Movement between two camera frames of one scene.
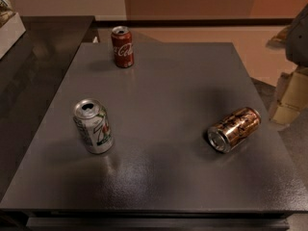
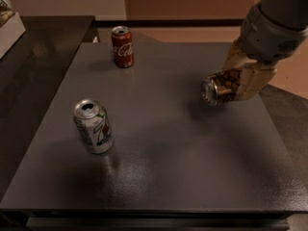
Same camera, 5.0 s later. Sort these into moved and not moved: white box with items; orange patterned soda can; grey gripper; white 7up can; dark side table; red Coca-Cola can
Moved: grey gripper; orange patterned soda can
Not moved: dark side table; red Coca-Cola can; white box with items; white 7up can
